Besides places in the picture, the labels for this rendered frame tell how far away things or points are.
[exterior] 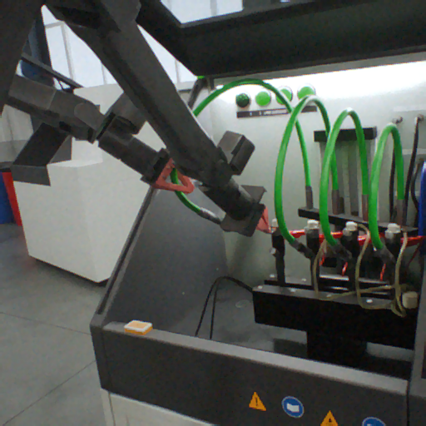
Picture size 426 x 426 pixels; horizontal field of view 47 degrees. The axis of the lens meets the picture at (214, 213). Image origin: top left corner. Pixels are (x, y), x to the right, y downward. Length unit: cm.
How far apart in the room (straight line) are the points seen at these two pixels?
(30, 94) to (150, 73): 38
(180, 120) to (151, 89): 8
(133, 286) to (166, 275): 13
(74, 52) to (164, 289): 610
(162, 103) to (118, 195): 328
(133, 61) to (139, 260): 63
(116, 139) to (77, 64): 620
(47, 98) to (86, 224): 290
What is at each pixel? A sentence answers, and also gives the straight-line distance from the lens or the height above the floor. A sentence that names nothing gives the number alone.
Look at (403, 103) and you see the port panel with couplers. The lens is 122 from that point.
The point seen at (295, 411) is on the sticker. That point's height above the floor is 87.
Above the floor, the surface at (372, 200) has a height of 121.
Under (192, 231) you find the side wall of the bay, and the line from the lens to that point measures 133.
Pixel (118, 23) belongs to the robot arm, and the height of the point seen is 149.
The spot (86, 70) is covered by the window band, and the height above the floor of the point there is 186.
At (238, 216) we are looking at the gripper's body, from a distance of 93.
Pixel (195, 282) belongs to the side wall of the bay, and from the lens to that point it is 136.
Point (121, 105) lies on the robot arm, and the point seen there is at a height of 140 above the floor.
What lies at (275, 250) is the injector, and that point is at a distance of 105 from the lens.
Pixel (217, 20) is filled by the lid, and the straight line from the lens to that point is 123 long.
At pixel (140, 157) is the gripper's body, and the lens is 96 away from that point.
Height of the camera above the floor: 141
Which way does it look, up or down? 14 degrees down
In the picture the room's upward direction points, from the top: 7 degrees counter-clockwise
